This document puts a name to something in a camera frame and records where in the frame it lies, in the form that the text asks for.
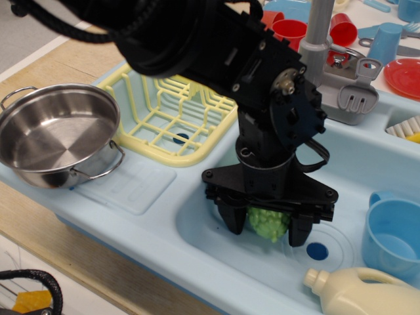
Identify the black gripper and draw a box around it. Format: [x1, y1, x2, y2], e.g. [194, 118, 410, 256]
[202, 144, 338, 247]

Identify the green toy squash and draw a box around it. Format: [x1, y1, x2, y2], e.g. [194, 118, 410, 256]
[247, 207, 291, 243]

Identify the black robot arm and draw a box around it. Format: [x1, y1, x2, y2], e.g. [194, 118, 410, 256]
[19, 1, 338, 247]

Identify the stainless steel pot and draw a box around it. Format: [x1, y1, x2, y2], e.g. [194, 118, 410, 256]
[1, 83, 125, 188]

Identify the light blue toy sink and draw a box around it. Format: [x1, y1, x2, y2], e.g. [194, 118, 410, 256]
[1, 92, 419, 314]

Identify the cream detergent bottle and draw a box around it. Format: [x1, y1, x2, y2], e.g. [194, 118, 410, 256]
[303, 268, 419, 314]

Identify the blue plastic mug in sink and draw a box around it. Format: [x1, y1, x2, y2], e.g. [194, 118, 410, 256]
[361, 191, 419, 281]

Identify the yellow dish rack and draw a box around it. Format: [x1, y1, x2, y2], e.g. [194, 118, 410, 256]
[96, 64, 238, 167]

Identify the grey toy faucet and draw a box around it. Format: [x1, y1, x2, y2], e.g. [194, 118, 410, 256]
[299, 1, 383, 125]

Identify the white scrub brush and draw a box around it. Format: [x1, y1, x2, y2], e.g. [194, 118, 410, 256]
[385, 115, 419, 143]

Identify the red cup front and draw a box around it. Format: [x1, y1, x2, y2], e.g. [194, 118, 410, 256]
[272, 19, 308, 51]

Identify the red plastic plate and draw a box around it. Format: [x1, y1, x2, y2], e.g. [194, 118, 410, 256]
[383, 58, 419, 100]

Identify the red cup right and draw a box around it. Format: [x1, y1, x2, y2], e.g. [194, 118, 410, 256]
[329, 13, 358, 47]

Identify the red cup lying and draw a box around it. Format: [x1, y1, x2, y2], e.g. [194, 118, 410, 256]
[261, 10, 285, 30]

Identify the blue plastic cup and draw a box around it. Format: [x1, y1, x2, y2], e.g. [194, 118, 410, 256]
[367, 22, 403, 66]

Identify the yellow tape piece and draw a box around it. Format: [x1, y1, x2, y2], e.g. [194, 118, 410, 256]
[12, 290, 52, 314]

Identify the blue cup top right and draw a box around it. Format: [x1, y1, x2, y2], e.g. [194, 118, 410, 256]
[398, 0, 420, 22]

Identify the black braided cable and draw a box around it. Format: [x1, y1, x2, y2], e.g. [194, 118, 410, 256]
[0, 268, 63, 315]

